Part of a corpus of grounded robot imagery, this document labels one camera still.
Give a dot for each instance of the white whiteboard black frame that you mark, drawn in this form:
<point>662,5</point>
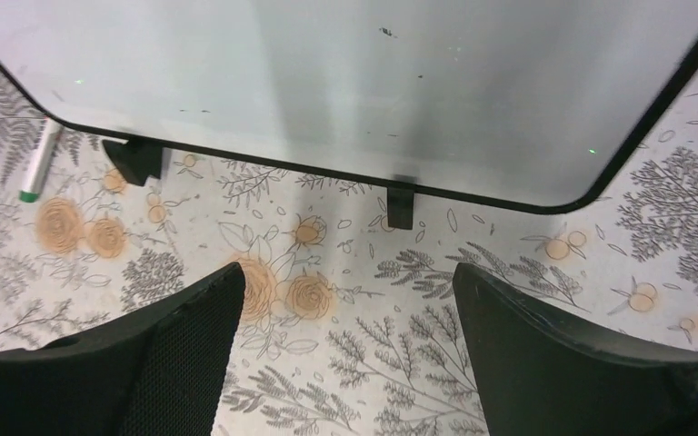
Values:
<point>531,106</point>

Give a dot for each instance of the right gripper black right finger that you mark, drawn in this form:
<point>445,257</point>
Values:
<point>541,370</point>

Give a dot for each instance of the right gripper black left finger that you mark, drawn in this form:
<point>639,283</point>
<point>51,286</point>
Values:
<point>158,370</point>

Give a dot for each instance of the floral patterned tablecloth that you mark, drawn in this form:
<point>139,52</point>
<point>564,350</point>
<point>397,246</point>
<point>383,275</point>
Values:
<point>349,326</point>

